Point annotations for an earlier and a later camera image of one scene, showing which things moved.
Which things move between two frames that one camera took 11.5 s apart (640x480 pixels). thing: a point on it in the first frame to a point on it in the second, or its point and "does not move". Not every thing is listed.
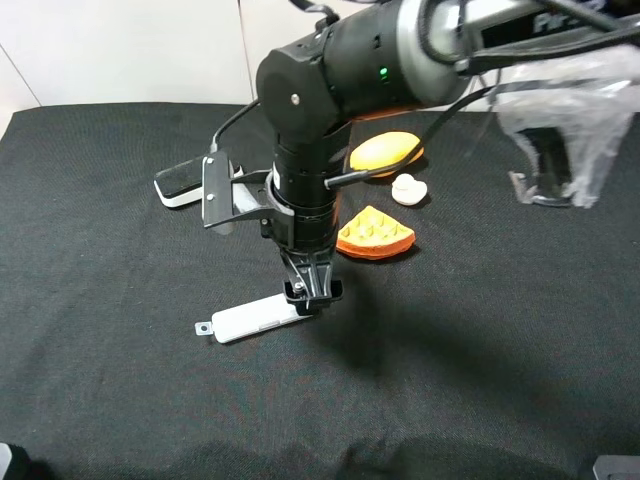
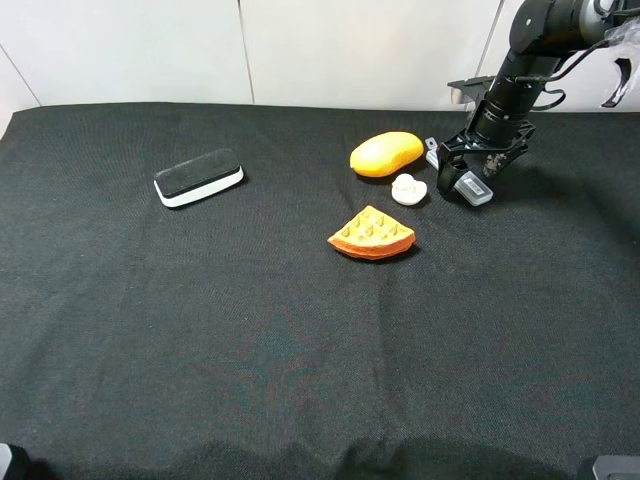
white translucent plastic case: [251, 318] to [468, 185]
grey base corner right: [617, 467] does not move
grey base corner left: [5, 458] does not move
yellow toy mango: [383, 154] does not move
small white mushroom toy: [406, 190] does not move
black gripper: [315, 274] to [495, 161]
